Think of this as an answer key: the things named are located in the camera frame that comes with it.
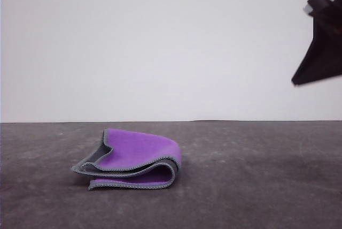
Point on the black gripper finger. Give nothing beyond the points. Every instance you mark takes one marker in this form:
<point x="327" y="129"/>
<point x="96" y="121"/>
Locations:
<point x="328" y="60"/>
<point x="310" y="52"/>

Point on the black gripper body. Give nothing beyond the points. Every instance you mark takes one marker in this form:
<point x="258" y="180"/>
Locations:
<point x="330" y="15"/>

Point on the purple towel with grey hem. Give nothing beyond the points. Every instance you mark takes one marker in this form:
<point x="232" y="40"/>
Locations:
<point x="139" y="148"/>

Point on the grey table cloth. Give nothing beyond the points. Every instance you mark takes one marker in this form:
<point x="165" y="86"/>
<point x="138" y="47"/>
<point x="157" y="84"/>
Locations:
<point x="240" y="186"/>

